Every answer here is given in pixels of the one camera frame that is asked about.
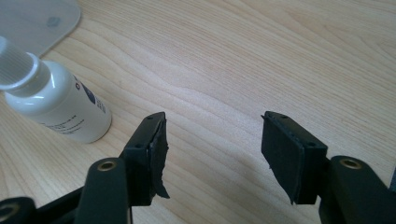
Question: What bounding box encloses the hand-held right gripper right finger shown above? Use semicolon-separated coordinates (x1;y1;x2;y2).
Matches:
261;110;330;205

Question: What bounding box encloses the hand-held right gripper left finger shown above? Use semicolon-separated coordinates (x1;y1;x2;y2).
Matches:
120;111;171;207

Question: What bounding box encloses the white bottle with clear cap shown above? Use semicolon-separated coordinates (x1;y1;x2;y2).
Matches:
0;35;113;145

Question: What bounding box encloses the clear plastic storage box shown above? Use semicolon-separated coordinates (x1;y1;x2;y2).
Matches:
0;0;82;59

